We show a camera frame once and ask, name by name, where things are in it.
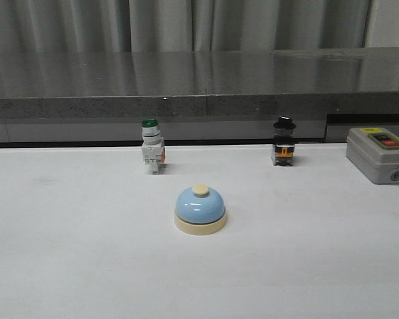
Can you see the grey stone counter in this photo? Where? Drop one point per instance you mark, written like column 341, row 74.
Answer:
column 100, row 99

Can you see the grey curtain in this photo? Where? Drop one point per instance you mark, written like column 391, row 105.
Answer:
column 186, row 26

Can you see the blue and cream desk bell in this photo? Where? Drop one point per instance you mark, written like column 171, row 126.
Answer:
column 200, row 210

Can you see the grey on-off switch box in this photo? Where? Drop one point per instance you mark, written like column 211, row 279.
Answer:
column 375, row 152

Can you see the black selector switch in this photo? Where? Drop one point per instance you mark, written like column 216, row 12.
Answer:
column 283, row 142

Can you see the green pushbutton switch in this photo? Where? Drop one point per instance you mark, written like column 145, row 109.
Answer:
column 153, row 146

